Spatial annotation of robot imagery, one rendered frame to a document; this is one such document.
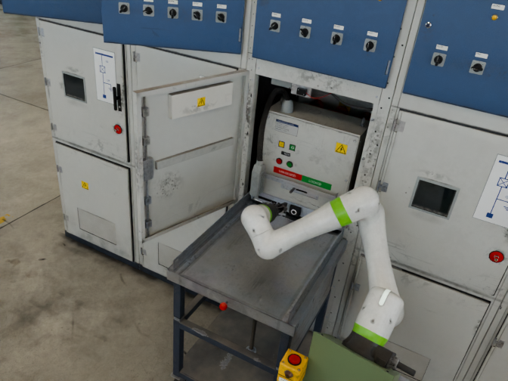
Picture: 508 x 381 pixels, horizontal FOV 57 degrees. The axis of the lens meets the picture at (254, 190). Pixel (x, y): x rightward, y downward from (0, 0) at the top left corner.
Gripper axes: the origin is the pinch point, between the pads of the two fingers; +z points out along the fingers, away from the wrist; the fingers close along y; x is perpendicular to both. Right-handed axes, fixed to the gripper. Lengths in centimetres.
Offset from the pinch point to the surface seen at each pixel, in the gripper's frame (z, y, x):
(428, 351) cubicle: 37, 85, -56
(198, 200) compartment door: -3.1, -43.7, -11.5
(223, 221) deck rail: -2.5, -27.5, -17.5
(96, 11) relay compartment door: -14, -120, 67
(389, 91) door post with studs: -4, 33, 64
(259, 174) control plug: 7.8, -18.9, 9.7
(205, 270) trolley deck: -33.2, -16.7, -31.2
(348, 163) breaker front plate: 13.3, 21.5, 27.3
